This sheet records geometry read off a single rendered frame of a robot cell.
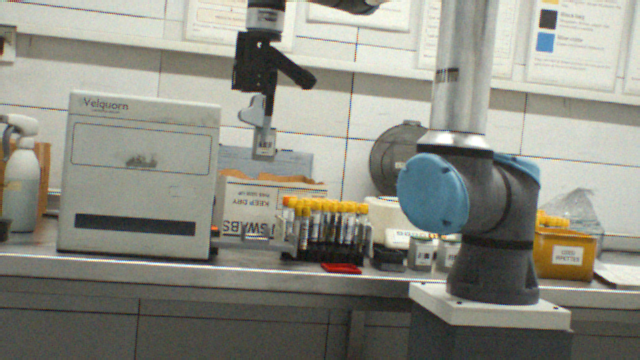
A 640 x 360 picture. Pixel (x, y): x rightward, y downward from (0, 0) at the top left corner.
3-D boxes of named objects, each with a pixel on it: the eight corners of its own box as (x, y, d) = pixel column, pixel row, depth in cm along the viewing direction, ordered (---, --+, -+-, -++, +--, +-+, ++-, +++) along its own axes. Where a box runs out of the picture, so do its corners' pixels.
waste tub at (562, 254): (536, 278, 174) (541, 232, 174) (512, 267, 187) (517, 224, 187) (593, 282, 176) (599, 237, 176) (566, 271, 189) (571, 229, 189)
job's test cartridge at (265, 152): (253, 160, 156) (256, 127, 156) (250, 159, 161) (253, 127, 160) (274, 162, 157) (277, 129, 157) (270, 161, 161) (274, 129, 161)
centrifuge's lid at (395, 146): (373, 115, 215) (369, 119, 224) (365, 209, 213) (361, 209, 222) (453, 123, 217) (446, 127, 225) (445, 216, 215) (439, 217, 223)
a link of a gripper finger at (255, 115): (237, 141, 155) (241, 94, 156) (268, 144, 156) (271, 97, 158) (239, 138, 152) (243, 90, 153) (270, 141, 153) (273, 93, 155)
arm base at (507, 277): (550, 309, 125) (557, 245, 125) (454, 300, 125) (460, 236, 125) (524, 291, 140) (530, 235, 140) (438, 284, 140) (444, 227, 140)
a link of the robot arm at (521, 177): (549, 241, 132) (558, 158, 132) (503, 242, 123) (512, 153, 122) (488, 231, 141) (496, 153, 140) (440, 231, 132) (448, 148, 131)
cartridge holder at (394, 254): (380, 271, 164) (382, 253, 164) (368, 263, 173) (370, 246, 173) (406, 272, 165) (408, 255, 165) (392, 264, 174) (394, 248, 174)
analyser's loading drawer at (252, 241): (190, 250, 154) (192, 223, 153) (188, 244, 160) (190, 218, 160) (296, 257, 158) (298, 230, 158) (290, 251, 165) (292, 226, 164)
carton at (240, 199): (218, 241, 183) (224, 174, 182) (208, 224, 211) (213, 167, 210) (325, 248, 188) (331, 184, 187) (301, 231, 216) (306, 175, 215)
